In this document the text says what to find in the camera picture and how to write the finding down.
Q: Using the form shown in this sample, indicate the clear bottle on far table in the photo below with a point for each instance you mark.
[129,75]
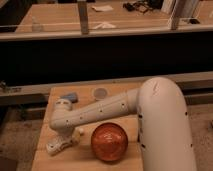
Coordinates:
[36,26]

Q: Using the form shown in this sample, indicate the white crumpled cloth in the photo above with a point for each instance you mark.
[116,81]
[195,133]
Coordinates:
[104,25]

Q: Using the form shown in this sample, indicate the white paper sheet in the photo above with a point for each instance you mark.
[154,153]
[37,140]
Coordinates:
[104,8]

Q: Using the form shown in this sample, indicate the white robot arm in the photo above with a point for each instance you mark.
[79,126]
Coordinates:
[164,128]

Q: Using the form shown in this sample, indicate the grey metal post right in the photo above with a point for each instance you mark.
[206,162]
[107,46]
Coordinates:
[178,8]

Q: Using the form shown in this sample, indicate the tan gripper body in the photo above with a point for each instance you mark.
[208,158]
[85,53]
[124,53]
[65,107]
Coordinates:
[73,138]

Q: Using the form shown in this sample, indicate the blue sponge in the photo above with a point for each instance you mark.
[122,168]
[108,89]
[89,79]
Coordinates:
[72,97]

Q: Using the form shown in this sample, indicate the grey metal post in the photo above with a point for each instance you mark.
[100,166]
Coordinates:
[178,8]
[83,16]

